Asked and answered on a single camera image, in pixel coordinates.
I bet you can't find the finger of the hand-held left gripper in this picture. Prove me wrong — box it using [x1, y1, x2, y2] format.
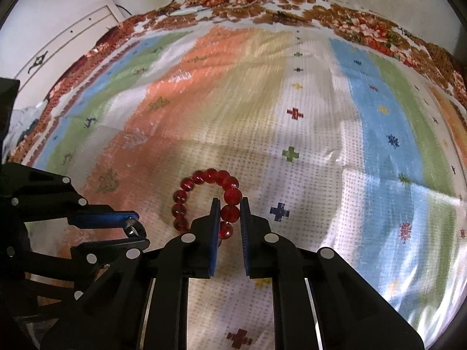
[0, 164, 147, 240]
[7, 237, 151, 300]

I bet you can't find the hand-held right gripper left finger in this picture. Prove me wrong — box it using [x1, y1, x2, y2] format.
[40, 197, 221, 350]

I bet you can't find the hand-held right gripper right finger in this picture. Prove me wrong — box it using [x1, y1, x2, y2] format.
[240, 197, 426, 350]

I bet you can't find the small silver ring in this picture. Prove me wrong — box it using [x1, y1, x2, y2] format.
[124, 219, 147, 239]

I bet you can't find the red bead bracelet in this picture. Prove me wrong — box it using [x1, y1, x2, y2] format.
[171, 168, 243, 249]

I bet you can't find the grey cloth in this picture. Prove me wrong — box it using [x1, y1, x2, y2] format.
[5, 105, 46, 155]

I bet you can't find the white cabinet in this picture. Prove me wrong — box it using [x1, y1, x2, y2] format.
[11, 0, 126, 93]

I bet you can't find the striped patterned blanket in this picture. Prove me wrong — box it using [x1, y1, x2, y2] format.
[7, 22, 467, 350]

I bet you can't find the brown floral bedsheet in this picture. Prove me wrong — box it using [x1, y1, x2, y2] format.
[7, 0, 467, 161]

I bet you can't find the black cabinet handle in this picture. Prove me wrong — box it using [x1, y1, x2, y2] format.
[27, 51, 50, 74]

